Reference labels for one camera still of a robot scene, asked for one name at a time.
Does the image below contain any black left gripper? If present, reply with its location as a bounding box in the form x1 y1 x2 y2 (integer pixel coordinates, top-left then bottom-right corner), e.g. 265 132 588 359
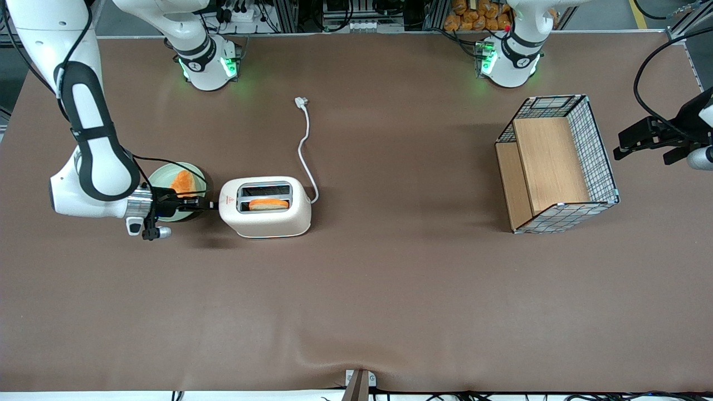
613 88 713 166

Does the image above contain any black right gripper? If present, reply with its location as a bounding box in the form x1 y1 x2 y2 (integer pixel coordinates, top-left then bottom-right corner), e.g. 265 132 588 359
148 187 219 224

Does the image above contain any white two-slot toaster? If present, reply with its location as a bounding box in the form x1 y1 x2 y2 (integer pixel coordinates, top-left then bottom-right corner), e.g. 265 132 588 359
217 176 312 239

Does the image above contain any triangular orange bread slice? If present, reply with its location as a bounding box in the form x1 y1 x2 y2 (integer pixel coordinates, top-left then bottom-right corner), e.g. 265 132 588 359
170 170 197 197

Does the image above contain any light green round plate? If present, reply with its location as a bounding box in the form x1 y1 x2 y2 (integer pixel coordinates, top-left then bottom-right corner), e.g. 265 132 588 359
146 162 208 223

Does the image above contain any toast slice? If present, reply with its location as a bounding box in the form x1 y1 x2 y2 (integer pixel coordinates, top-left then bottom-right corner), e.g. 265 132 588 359
248 198 290 212

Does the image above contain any wooden stepped shelf insert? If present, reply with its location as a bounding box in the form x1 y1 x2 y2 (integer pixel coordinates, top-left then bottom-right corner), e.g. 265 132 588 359
496 116 591 231

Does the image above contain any white power strip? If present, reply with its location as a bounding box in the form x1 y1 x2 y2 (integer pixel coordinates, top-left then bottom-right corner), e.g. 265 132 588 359
218 4 263 24

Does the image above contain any bag of orange bread rolls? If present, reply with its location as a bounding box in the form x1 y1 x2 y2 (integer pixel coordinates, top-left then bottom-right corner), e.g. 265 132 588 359
443 0 514 32

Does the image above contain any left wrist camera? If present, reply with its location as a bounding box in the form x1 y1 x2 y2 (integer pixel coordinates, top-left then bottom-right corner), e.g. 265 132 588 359
686 145 713 172

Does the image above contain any black wire mesh basket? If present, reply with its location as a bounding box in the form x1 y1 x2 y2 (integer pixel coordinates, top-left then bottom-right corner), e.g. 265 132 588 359
495 94 621 235

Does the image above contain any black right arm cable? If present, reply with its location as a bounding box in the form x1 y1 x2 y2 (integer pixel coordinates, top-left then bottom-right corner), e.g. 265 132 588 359
0 0 210 197

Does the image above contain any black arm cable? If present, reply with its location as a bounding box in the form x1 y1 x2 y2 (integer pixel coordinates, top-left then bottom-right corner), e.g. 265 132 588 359
0 0 210 197
633 27 713 137

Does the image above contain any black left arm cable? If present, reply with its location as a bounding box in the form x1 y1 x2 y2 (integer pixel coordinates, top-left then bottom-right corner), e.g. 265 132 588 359
633 27 713 137

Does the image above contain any white power cord with plug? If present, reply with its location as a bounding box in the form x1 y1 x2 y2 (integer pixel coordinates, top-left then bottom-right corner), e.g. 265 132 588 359
294 96 320 204

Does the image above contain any metal table edge bracket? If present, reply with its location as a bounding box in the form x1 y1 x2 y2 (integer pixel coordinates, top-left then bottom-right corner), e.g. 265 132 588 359
344 369 378 401

